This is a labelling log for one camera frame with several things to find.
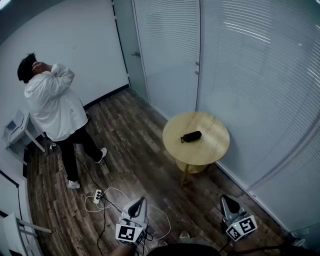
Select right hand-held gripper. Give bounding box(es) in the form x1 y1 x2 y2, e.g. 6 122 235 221
219 194 259 242

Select long black floor cable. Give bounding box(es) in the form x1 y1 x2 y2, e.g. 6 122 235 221
74 154 131 256

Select white cabinet with black frame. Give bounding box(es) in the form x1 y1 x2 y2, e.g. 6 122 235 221
0 169 53 256

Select frosted glass door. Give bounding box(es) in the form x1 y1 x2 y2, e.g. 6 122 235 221
111 0 151 102

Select person's right forearm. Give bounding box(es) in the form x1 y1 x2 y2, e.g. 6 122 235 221
231 237 259 254

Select person's left forearm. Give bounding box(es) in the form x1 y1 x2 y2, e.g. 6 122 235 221
111 242 138 256

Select round wooden table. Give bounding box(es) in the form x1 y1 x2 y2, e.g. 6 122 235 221
162 111 231 187

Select black pouch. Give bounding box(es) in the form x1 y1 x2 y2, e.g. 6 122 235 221
180 130 203 144

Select white side table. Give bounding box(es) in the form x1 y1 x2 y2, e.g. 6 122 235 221
1 109 47 166

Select white cable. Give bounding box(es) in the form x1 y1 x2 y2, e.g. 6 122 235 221
84 186 172 241

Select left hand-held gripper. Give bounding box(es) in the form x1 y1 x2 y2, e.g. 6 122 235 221
115 197 149 247

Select person's black shirt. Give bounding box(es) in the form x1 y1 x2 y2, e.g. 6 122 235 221
146 242 222 256

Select white power strip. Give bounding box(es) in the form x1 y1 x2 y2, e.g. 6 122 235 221
93 189 104 205

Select clear box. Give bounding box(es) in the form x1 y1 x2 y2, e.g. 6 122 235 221
4 109 25 134

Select person's grey shorts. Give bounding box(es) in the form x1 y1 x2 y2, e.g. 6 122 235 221
174 237 213 247

